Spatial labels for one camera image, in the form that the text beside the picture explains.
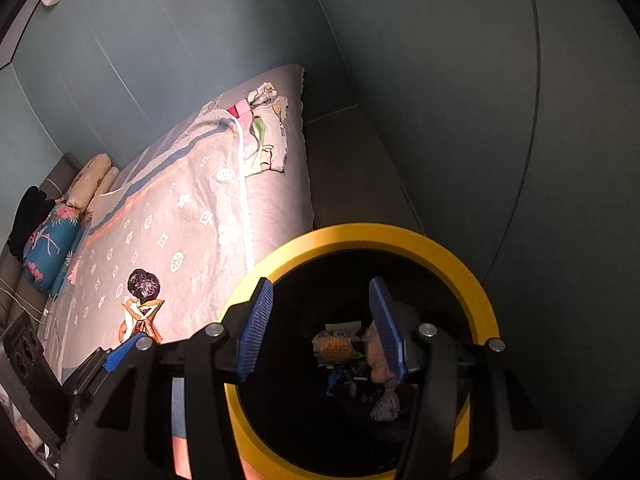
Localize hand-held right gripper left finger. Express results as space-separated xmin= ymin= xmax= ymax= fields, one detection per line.
xmin=52 ymin=276 xmax=275 ymax=480

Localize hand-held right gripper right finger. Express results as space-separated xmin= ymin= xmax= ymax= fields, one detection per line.
xmin=368 ymin=276 xmax=566 ymax=480

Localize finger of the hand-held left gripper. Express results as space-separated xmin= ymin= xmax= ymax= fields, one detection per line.
xmin=102 ymin=332 xmax=146 ymax=376

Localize orange and white wrapper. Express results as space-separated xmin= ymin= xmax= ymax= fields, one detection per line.
xmin=118 ymin=297 xmax=165 ymax=346

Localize white snack packet orange print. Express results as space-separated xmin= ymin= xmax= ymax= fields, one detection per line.
xmin=312 ymin=322 xmax=367 ymax=367

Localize black plastic bag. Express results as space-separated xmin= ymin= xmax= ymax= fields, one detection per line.
xmin=127 ymin=269 xmax=162 ymax=301

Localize black bin with yellow rim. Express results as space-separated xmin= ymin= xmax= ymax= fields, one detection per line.
xmin=223 ymin=225 xmax=501 ymax=480

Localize black speaker box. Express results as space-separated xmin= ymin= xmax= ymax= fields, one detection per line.
xmin=0 ymin=312 xmax=61 ymax=396

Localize blue floral folded quilt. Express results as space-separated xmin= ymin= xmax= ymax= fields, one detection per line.
xmin=22 ymin=199 xmax=86 ymax=298

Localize patterned grey orange blue blanket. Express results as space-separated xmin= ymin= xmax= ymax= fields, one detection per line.
xmin=55 ymin=85 xmax=261 ymax=480

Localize black clothing pile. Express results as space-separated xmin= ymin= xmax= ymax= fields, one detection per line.
xmin=7 ymin=186 xmax=56 ymax=263

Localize beige pillows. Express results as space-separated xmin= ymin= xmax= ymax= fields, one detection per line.
xmin=65 ymin=154 xmax=121 ymax=216

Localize floral pink green cloth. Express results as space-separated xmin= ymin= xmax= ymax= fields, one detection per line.
xmin=227 ymin=81 xmax=291 ymax=176

